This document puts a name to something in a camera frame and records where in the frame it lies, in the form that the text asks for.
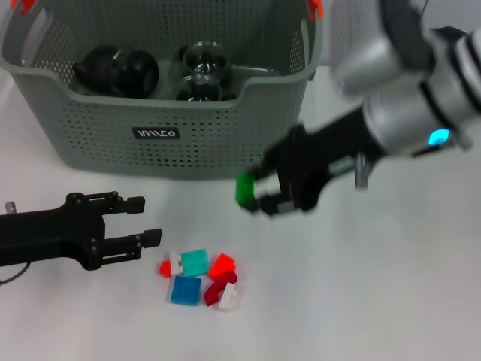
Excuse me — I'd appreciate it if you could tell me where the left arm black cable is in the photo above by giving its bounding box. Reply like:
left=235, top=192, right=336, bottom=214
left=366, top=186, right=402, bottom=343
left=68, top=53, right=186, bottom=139
left=0, top=261, right=33, bottom=286

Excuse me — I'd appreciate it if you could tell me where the black clay teapot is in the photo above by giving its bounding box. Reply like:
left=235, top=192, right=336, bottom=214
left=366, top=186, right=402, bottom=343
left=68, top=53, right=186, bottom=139
left=72, top=45, right=125, bottom=96

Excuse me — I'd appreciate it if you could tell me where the dark green brick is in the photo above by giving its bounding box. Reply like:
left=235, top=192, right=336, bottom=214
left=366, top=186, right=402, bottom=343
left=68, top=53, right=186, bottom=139
left=235, top=171, right=258, bottom=207

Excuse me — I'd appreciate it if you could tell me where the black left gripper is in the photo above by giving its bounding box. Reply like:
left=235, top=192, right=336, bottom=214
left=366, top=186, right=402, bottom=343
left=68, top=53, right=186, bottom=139
left=0, top=190, right=164, bottom=272

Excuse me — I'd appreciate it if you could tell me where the glass pitcher black handle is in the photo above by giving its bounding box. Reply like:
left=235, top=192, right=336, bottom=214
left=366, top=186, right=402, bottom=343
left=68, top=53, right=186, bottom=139
left=428, top=25, right=478, bottom=41

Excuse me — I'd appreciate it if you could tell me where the blue flat square plate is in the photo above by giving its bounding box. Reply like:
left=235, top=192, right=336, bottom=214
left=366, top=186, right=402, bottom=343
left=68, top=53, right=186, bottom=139
left=169, top=276, right=202, bottom=306

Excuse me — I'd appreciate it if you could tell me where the white stepped brick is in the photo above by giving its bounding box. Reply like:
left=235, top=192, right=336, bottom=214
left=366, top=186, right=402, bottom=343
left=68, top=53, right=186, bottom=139
left=217, top=282, right=241, bottom=313

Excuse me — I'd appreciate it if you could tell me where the small white brick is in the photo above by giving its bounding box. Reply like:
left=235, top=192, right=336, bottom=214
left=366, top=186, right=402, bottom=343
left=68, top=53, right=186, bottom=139
left=168, top=250, right=184, bottom=275

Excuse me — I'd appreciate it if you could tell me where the teal square brick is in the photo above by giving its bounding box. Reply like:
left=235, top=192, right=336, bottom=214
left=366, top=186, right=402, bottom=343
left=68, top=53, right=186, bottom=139
left=181, top=247, right=210, bottom=278

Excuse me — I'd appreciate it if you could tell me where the dark red curved brick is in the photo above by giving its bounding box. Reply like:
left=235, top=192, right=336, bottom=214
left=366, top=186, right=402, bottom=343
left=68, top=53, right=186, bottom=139
left=202, top=271, right=238, bottom=308

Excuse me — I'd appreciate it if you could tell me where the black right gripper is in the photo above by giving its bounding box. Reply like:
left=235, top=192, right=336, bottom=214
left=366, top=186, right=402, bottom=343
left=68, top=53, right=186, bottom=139
left=239, top=107, right=381, bottom=220

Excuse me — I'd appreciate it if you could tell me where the orange-red sloped brick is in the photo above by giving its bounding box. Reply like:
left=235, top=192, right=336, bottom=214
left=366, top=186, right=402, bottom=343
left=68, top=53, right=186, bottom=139
left=207, top=253, right=237, bottom=281

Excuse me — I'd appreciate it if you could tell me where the grey perforated storage bin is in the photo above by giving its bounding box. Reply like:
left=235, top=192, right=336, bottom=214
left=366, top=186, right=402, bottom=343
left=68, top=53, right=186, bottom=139
left=0, top=0, right=325, bottom=181

